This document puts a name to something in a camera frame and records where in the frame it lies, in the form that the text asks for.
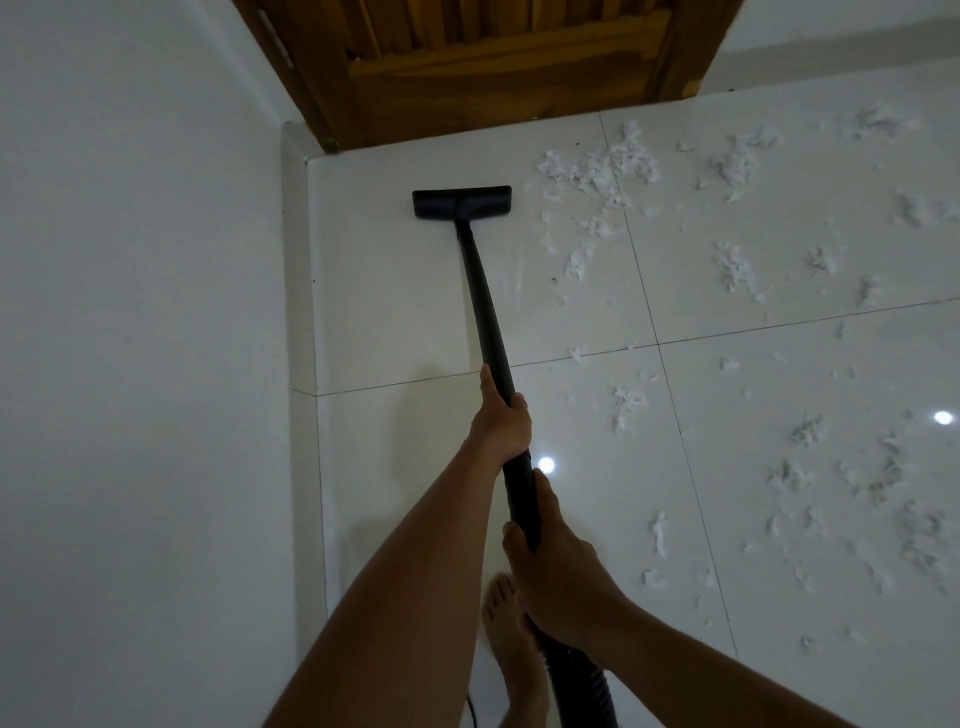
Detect person's right hand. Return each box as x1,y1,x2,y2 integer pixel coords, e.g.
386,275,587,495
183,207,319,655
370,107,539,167
501,468,633,652

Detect person's right forearm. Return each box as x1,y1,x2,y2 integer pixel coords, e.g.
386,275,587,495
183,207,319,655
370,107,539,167
596,596,864,728

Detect person's left forearm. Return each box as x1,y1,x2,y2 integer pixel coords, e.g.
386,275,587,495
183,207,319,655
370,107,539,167
264,437,502,728

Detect black vacuum cleaner wand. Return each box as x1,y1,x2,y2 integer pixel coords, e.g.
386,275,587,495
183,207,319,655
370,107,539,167
411,186,625,728

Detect person's left hand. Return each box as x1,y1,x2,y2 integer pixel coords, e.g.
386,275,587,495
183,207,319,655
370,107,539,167
468,364,534,468

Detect person's bare foot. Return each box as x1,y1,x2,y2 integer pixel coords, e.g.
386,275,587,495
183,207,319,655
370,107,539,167
481,573,555,728

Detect scattered white paper shreds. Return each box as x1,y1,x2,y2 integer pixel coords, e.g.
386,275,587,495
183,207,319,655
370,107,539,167
535,101,960,657

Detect brown wooden door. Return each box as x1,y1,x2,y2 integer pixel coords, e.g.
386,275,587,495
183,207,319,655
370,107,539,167
255,0,676,148

